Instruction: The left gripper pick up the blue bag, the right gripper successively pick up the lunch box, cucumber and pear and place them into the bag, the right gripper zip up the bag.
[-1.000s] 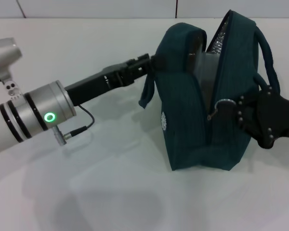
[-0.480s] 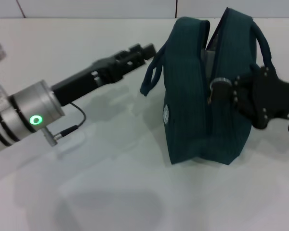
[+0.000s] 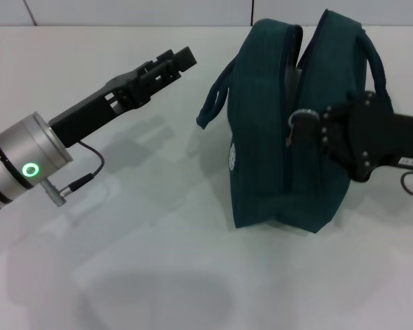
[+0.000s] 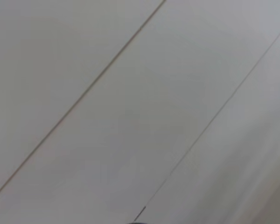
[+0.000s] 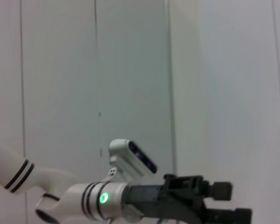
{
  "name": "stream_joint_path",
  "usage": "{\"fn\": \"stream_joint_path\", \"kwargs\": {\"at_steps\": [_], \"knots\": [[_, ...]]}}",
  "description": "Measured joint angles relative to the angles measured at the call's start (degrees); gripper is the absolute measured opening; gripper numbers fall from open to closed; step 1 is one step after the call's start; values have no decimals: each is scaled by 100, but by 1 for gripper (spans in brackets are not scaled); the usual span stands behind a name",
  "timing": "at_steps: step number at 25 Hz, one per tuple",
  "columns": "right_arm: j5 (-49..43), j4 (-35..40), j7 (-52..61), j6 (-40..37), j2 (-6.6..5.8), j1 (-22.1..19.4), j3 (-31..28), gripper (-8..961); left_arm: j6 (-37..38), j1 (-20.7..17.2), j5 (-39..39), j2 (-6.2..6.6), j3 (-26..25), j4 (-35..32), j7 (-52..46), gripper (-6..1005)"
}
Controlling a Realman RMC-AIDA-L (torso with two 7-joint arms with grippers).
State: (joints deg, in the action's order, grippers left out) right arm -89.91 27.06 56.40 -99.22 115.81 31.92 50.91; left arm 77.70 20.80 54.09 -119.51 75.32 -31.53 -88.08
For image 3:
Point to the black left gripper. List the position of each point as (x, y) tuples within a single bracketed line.
[(89, 106)]

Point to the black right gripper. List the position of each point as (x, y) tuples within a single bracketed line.
[(382, 137)]

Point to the dark teal fabric lunch bag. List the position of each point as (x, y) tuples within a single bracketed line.
[(261, 154)]

